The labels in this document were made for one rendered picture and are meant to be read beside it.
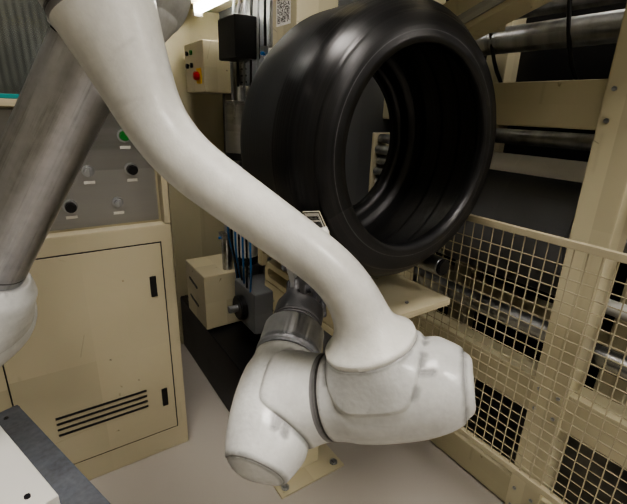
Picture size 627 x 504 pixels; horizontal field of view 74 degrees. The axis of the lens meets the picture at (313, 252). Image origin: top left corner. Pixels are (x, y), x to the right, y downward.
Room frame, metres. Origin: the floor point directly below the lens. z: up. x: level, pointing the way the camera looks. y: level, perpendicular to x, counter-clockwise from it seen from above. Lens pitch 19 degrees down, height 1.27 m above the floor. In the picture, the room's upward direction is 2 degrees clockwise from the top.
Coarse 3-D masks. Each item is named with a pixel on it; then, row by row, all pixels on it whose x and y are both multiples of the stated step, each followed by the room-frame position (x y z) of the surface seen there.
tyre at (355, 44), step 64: (384, 0) 0.87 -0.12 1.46; (320, 64) 0.79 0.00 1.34; (384, 64) 1.20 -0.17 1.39; (448, 64) 1.11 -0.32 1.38; (256, 128) 0.87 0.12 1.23; (320, 128) 0.75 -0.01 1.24; (448, 128) 1.18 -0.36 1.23; (320, 192) 0.76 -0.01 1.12; (384, 192) 1.22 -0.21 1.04; (448, 192) 1.13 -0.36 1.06; (384, 256) 0.85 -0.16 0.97
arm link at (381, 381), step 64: (64, 0) 0.40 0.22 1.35; (128, 0) 0.42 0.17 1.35; (128, 64) 0.41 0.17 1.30; (128, 128) 0.42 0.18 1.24; (192, 128) 0.43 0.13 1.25; (192, 192) 0.41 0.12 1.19; (256, 192) 0.41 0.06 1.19; (320, 256) 0.38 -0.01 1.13; (384, 320) 0.37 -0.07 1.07; (320, 384) 0.38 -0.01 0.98; (384, 384) 0.34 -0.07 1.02; (448, 384) 0.34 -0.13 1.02
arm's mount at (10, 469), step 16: (0, 432) 0.54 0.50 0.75; (0, 448) 0.51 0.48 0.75; (16, 448) 0.51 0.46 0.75; (0, 464) 0.48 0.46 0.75; (16, 464) 0.48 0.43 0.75; (32, 464) 0.48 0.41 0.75; (0, 480) 0.45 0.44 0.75; (16, 480) 0.45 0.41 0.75; (32, 480) 0.45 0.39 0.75; (0, 496) 0.42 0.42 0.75; (16, 496) 0.42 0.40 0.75; (32, 496) 0.42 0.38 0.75; (48, 496) 0.43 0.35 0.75
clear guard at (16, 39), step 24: (0, 0) 1.13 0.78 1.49; (24, 0) 1.16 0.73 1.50; (0, 24) 1.13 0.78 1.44; (24, 24) 1.16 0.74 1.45; (48, 24) 1.19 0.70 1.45; (0, 48) 1.12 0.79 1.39; (24, 48) 1.15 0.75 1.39; (0, 72) 1.12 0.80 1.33; (24, 72) 1.15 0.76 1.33; (0, 96) 1.11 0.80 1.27
